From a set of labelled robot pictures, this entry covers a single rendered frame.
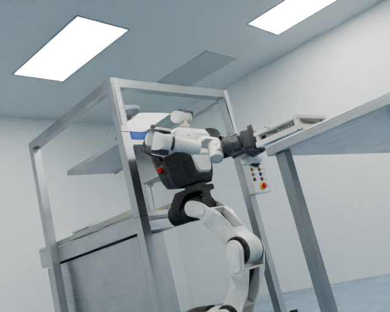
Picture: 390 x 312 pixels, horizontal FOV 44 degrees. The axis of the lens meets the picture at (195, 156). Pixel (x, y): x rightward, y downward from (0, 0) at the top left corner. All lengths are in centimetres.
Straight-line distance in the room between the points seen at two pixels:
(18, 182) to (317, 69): 390
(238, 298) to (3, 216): 403
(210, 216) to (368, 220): 361
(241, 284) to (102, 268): 117
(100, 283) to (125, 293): 27
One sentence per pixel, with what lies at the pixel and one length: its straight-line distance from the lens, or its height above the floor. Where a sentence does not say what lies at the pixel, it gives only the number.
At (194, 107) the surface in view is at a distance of 328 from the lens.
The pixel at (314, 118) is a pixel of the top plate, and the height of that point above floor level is 106.
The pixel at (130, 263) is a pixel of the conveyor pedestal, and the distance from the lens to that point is 302.
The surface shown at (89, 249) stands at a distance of 330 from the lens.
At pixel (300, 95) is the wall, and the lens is 627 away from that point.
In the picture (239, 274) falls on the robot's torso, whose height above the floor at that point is 48.
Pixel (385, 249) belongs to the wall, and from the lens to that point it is 585.
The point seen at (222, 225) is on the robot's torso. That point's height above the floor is 73.
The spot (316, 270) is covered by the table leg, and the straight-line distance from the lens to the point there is 164.
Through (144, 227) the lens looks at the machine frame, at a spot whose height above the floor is 84.
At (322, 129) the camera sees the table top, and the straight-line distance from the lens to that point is 155.
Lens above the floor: 56
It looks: 13 degrees up
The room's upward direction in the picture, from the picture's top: 14 degrees counter-clockwise
